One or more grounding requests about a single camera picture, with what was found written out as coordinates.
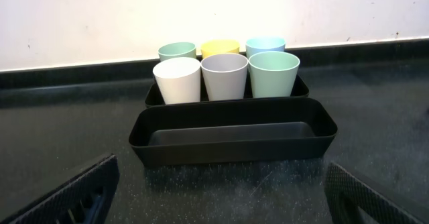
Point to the blue cup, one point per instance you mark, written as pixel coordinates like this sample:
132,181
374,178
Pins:
264,46

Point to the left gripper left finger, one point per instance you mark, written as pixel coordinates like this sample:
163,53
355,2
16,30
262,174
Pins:
85,190

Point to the green cup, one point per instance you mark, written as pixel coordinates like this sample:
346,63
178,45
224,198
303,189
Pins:
272,81
177,51

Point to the yellow cup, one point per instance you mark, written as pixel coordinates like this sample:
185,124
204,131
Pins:
219,48

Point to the white cup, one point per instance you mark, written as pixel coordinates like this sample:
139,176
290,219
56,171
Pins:
179,83

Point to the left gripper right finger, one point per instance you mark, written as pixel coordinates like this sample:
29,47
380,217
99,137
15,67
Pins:
352,197

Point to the grey cup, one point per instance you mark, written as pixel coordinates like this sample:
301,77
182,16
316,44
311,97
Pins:
224,83

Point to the black tray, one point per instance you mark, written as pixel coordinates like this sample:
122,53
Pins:
300,89
231,152

